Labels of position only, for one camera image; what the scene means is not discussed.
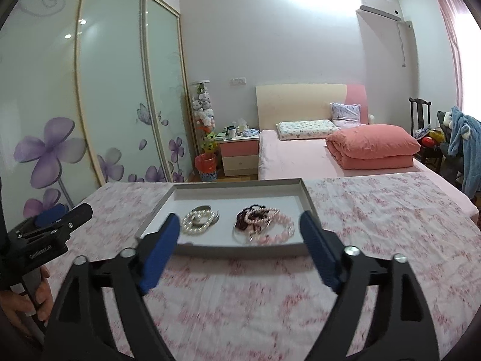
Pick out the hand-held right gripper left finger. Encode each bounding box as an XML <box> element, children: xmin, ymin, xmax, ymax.
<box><xmin>41</xmin><ymin>213</ymin><xmax>181</xmax><ymax>361</ymax></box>

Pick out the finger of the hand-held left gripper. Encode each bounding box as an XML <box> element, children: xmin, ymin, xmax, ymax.
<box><xmin>14</xmin><ymin>203</ymin><xmax>94</xmax><ymax>240</ymax></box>
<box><xmin>35</xmin><ymin>204</ymin><xmax>66</xmax><ymax>230</ymax></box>

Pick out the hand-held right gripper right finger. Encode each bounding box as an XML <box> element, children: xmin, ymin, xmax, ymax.
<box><xmin>299</xmin><ymin>211</ymin><xmax>440</xmax><ymax>361</ymax></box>

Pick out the large white pearl bracelet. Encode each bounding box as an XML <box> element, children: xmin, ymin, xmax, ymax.
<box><xmin>182</xmin><ymin>210</ymin><xmax>217</xmax><ymax>236</ymax></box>

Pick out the small pinkish pearl bracelet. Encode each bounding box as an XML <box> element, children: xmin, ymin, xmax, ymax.
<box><xmin>244</xmin><ymin>208</ymin><xmax>280</xmax><ymax>227</ymax></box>

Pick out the thin silver bangle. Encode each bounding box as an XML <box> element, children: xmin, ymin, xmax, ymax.
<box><xmin>232</xmin><ymin>218</ymin><xmax>264</xmax><ymax>245</ymax></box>

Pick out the grey cardboard tray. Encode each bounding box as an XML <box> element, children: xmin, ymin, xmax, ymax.
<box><xmin>135</xmin><ymin>178</ymin><xmax>320</xmax><ymax>259</ymax></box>

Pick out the person's left hand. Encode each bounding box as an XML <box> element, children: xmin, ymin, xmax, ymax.
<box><xmin>0</xmin><ymin>265</ymin><xmax>54</xmax><ymax>337</ymax></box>

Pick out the pink floral tablecloth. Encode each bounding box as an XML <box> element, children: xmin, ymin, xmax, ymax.
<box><xmin>41</xmin><ymin>171</ymin><xmax>481</xmax><ymax>361</ymax></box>

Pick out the bed with pink sheet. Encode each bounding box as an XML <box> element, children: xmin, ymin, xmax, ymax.
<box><xmin>257</xmin><ymin>128</ymin><xmax>479</xmax><ymax>215</ymax></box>

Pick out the red lined waste bin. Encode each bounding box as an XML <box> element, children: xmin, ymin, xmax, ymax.
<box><xmin>194</xmin><ymin>153</ymin><xmax>219</xmax><ymax>182</ymax></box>

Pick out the folded pink quilt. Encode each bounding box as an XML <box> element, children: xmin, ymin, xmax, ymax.
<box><xmin>325</xmin><ymin>125</ymin><xmax>422</xmax><ymax>170</ymax></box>

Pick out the sliding wardrobe with purple flowers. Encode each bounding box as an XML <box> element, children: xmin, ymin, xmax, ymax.
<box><xmin>0</xmin><ymin>0</ymin><xmax>196</xmax><ymax>219</ymax></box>

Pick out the white patterned pillow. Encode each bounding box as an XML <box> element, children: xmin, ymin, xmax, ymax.
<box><xmin>277</xmin><ymin>119</ymin><xmax>341</xmax><ymax>142</ymax></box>

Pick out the pink and cream nightstand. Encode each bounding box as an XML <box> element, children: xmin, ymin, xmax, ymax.
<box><xmin>218</xmin><ymin>136</ymin><xmax>261</xmax><ymax>177</ymax></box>

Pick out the purple floral pillow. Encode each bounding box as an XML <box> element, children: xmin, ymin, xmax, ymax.
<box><xmin>329</xmin><ymin>102</ymin><xmax>362</xmax><ymax>128</ymax></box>

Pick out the clear tube of plush toys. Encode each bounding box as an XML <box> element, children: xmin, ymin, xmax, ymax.
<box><xmin>189</xmin><ymin>80</ymin><xmax>219</xmax><ymax>159</ymax></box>

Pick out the cream and pink headboard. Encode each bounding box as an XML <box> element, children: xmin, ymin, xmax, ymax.
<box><xmin>256</xmin><ymin>83</ymin><xmax>369</xmax><ymax>133</ymax></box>

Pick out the red and yellow toy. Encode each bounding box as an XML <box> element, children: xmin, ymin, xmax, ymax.
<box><xmin>420</xmin><ymin>128</ymin><xmax>446</xmax><ymax>148</ymax></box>

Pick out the dark wooden chair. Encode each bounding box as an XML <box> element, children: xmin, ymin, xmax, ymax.
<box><xmin>408</xmin><ymin>97</ymin><xmax>445</xmax><ymax>171</ymax></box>

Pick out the blue plush robe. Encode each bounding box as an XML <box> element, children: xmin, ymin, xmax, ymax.
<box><xmin>446</xmin><ymin>106</ymin><xmax>481</xmax><ymax>200</ymax></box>

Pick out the pink curtain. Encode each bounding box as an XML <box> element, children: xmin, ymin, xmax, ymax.
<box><xmin>431</xmin><ymin>0</ymin><xmax>481</xmax><ymax>121</ymax></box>

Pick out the white air conditioner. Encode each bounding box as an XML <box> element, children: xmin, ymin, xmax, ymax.
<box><xmin>358</xmin><ymin>0</ymin><xmax>405</xmax><ymax>22</ymax></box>

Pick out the pink bead bracelet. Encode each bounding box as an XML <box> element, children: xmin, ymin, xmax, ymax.
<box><xmin>244</xmin><ymin>211</ymin><xmax>296</xmax><ymax>246</ymax></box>

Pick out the engraved silver cuff bracelet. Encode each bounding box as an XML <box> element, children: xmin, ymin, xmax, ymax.
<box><xmin>191</xmin><ymin>205</ymin><xmax>221</xmax><ymax>228</ymax></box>

